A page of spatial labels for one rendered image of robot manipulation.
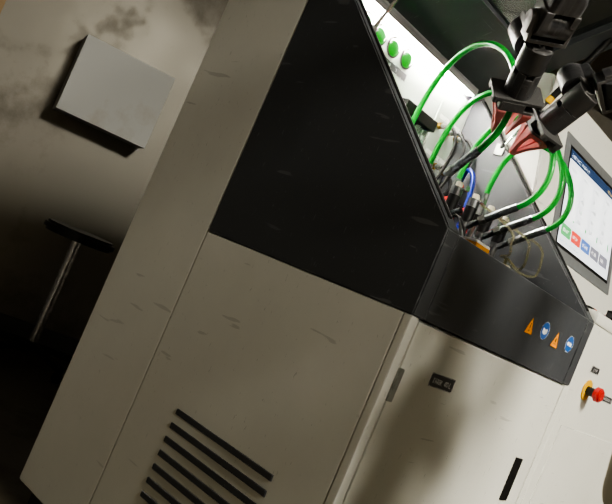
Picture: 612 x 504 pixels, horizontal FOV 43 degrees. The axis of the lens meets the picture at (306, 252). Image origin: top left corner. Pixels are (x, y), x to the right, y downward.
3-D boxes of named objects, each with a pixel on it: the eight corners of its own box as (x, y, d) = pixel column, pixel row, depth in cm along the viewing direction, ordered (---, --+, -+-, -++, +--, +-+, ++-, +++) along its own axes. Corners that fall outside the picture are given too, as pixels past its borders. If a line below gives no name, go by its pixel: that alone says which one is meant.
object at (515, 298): (424, 320, 134) (460, 235, 135) (404, 312, 137) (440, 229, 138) (562, 383, 180) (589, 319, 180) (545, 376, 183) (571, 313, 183)
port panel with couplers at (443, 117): (406, 210, 206) (452, 102, 207) (396, 207, 208) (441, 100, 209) (431, 226, 215) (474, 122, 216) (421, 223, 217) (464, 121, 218)
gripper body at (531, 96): (487, 84, 155) (501, 53, 150) (536, 94, 156) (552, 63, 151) (490, 104, 150) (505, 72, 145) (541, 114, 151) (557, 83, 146)
